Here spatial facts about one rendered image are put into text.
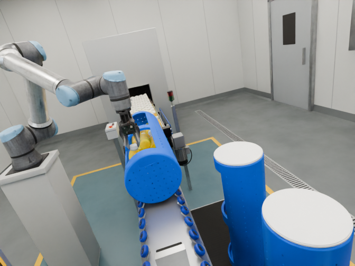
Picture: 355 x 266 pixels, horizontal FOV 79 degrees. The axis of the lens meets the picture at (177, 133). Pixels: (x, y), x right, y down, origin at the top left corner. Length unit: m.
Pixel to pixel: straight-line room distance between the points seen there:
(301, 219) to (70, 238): 1.65
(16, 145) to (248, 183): 1.49
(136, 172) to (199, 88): 5.48
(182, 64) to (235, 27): 1.77
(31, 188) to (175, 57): 5.04
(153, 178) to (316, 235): 0.68
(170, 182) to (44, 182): 0.98
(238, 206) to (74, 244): 1.33
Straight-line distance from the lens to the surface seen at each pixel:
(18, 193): 1.87
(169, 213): 1.12
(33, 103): 1.69
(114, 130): 2.06
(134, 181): 1.08
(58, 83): 1.05
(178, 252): 0.76
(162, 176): 1.08
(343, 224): 0.92
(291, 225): 0.88
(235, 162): 1.20
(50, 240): 2.07
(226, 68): 6.64
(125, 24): 6.06
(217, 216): 2.18
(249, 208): 1.37
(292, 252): 0.87
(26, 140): 1.80
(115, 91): 0.98
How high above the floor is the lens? 1.66
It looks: 21 degrees down
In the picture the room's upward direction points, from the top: 12 degrees counter-clockwise
